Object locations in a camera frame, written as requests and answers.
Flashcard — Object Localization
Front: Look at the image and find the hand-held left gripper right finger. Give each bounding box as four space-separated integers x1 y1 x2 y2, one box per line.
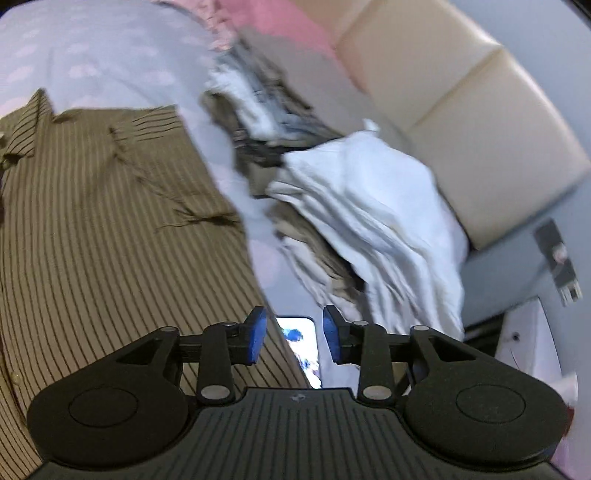
322 304 476 407

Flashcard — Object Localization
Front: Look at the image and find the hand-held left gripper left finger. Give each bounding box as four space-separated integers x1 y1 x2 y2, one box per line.
115 305 267 407

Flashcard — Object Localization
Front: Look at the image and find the olive striped shirt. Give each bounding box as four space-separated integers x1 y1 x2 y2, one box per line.
0 89 312 480

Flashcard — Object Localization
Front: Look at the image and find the pile of folded clothes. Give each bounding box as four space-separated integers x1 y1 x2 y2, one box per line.
198 28 370 305

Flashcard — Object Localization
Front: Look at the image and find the smartphone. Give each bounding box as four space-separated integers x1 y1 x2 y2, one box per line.
276 316 324 389

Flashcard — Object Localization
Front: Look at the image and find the white folded garment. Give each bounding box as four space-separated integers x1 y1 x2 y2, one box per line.
265 119 471 342

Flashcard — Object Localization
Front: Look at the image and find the white bedside cabinet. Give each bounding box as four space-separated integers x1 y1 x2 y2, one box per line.
462 295 580 407

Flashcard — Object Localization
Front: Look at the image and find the beige padded headboard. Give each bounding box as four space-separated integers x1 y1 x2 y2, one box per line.
286 0 591 252

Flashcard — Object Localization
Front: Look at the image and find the bed with dotted blue sheet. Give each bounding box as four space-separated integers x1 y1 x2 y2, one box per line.
0 0 384 388

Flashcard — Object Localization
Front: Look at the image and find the grey wall socket panel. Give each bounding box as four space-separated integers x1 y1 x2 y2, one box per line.
533 219 583 305

